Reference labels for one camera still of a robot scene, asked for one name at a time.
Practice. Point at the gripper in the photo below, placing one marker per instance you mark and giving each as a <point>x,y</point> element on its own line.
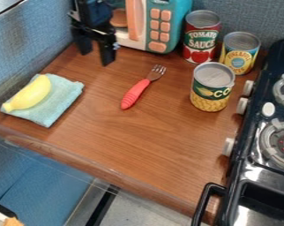
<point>94,15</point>

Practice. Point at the red fork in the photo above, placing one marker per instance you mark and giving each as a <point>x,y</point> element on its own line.
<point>140,88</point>

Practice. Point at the sky-blue cloth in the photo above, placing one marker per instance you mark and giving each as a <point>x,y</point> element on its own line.
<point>50,101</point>

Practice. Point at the toy microwave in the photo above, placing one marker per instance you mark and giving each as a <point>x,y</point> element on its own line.
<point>153,24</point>

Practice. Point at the yellow toy banana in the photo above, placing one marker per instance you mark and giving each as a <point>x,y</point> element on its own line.
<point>29,94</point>

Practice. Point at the tomato sauce can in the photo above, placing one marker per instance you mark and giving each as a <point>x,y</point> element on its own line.
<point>200,36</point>

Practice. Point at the corn can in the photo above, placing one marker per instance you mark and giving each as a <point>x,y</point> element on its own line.
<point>211,87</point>

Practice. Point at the pineapple can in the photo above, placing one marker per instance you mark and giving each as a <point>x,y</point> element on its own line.
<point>238,52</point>

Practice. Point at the toy stove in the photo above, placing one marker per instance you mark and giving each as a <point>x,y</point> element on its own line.
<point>262,138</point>

